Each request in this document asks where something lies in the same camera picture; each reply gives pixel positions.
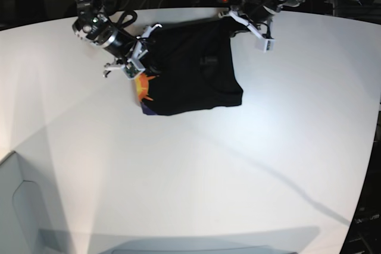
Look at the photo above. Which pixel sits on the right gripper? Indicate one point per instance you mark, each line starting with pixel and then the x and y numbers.
pixel 125 47

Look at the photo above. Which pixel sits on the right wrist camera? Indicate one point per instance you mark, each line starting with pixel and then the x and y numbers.
pixel 133 69

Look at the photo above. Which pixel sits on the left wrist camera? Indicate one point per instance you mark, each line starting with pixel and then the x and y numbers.
pixel 264 44

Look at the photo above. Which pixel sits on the black T-shirt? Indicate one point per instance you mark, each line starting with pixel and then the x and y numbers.
pixel 189 68

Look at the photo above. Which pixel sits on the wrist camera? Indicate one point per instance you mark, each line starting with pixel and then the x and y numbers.
pixel 264 44
pixel 133 69

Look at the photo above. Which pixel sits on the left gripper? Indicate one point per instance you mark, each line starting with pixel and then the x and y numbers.
pixel 258 24

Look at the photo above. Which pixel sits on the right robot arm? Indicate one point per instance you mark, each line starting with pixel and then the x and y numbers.
pixel 93 25

